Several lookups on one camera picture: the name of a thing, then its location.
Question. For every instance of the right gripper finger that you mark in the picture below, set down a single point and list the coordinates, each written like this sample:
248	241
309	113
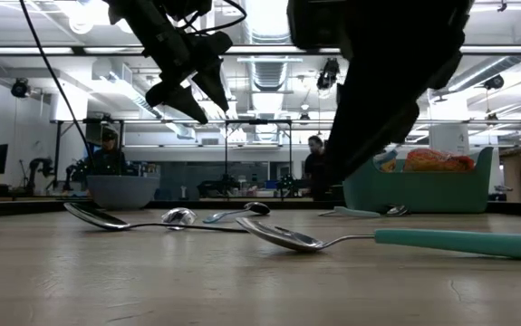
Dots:
406	124
359	136

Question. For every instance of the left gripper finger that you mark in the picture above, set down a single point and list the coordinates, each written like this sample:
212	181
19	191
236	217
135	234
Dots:
178	104
215	86

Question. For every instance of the clear yellow snack packet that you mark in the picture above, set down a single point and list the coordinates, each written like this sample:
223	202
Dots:
387	163

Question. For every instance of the black idle robot arm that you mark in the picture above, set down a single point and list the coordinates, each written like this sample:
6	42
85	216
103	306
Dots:
38	172

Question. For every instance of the person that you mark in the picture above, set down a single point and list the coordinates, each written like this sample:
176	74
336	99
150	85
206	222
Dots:
316	165
108	156

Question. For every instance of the black spotlight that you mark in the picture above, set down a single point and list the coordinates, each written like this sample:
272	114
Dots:
328	74
494	82
20	88

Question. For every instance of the green plastic bin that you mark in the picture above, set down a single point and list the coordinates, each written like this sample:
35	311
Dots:
423	192

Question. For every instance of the black light bar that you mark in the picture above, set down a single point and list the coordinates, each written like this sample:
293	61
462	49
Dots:
79	50

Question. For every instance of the blue bowl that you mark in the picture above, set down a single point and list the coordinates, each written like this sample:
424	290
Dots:
122	192

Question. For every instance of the all black long spoon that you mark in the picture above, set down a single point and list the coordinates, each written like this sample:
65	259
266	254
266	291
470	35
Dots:
97	216

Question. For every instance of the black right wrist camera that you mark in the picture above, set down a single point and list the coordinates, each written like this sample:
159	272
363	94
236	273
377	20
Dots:
316	25

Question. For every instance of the black aluminium table frame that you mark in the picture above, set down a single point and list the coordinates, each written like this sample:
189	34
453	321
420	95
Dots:
242	204

